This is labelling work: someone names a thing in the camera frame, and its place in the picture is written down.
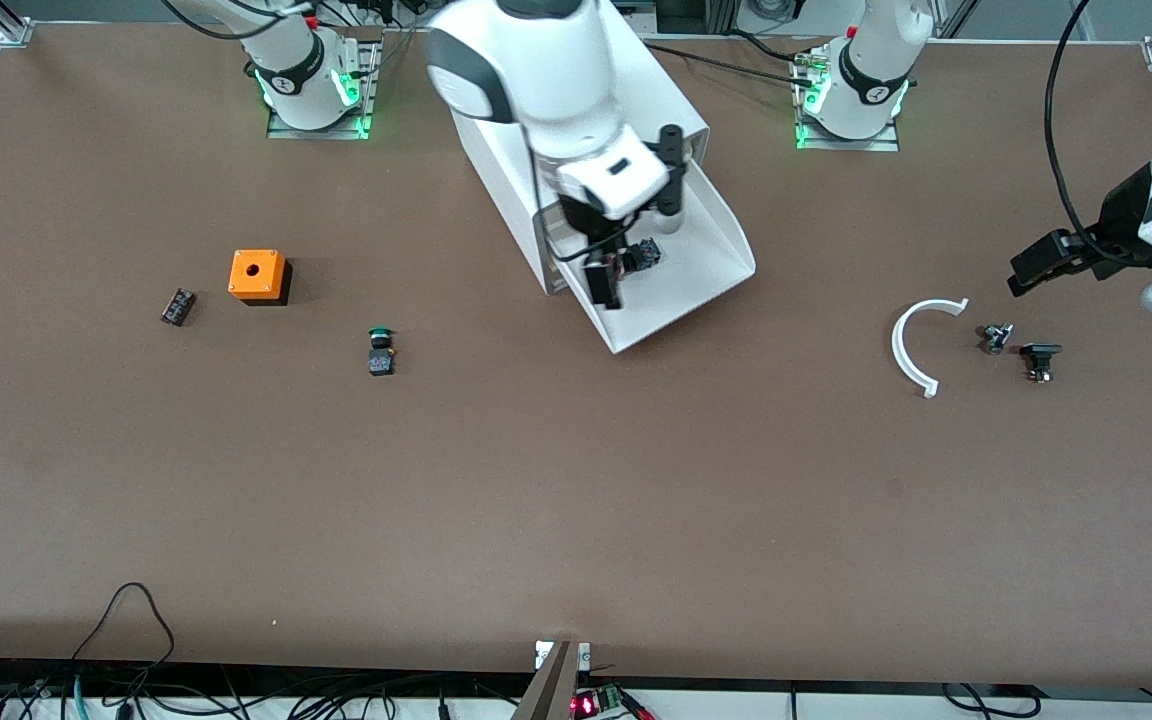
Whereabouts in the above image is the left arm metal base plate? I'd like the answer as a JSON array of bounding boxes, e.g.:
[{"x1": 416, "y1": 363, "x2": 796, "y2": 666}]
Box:
[{"x1": 791, "y1": 45, "x2": 902, "y2": 154}]

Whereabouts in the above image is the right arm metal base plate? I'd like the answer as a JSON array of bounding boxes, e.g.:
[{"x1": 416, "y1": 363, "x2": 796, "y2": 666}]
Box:
[{"x1": 266, "y1": 28, "x2": 383, "y2": 141}]

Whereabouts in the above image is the circuit board with red light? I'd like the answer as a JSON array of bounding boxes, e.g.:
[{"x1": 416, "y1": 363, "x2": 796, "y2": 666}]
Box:
[{"x1": 570, "y1": 683, "x2": 654, "y2": 720}]

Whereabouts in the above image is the white curved plastic piece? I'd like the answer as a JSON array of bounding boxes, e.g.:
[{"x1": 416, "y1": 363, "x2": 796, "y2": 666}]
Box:
[{"x1": 891, "y1": 298, "x2": 971, "y2": 400}]

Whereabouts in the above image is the red push button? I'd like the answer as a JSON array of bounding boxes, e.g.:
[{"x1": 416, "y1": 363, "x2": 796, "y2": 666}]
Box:
[{"x1": 615, "y1": 237, "x2": 663, "y2": 277}]

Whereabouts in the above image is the black switch part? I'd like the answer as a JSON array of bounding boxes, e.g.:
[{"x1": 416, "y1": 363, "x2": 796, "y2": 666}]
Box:
[{"x1": 1020, "y1": 342, "x2": 1064, "y2": 384}]

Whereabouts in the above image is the black cable on table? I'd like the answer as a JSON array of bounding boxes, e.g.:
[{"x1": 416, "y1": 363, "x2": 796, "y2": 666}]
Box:
[{"x1": 639, "y1": 40, "x2": 829, "y2": 89}]

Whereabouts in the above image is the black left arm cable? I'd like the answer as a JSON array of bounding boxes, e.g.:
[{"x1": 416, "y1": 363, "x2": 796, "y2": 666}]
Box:
[{"x1": 1045, "y1": 0, "x2": 1152, "y2": 267}]

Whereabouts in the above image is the black cable under table edge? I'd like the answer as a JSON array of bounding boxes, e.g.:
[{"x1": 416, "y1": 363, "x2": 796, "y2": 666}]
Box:
[{"x1": 940, "y1": 682, "x2": 1039, "y2": 720}]

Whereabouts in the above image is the black looped cable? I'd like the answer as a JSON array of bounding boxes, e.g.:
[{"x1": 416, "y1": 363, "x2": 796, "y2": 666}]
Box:
[{"x1": 71, "y1": 582, "x2": 177, "y2": 693}]

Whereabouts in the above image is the orange box with hole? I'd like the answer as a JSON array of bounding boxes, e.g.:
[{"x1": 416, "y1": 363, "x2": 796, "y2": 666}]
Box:
[{"x1": 228, "y1": 249, "x2": 294, "y2": 307}]

